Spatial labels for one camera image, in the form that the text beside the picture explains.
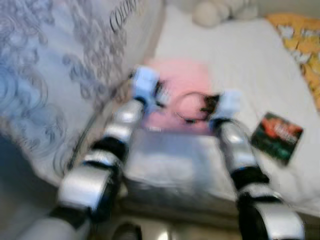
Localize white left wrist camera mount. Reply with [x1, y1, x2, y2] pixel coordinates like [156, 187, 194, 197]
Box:
[131, 66, 161, 103]

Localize pink pillow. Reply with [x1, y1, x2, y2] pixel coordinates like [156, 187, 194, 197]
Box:
[135, 59, 213, 133]

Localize white plush toy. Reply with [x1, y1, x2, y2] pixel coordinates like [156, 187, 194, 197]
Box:
[180, 0, 258, 28]

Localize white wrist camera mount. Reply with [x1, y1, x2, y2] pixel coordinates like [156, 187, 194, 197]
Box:
[216, 90, 242, 121]
[131, 66, 161, 103]

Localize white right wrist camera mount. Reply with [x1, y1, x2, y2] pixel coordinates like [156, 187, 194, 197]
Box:
[216, 90, 242, 121]

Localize bed with white sheet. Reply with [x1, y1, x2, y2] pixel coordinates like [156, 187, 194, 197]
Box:
[120, 5, 320, 221]

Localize black right gripper cable loop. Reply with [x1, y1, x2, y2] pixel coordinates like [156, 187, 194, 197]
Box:
[175, 91, 213, 123]

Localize dark book with red print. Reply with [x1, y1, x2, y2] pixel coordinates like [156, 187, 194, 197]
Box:
[250, 112, 304, 166]

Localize yellow orange patterned blanket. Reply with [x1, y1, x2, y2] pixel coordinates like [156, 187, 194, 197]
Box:
[265, 13, 320, 111]

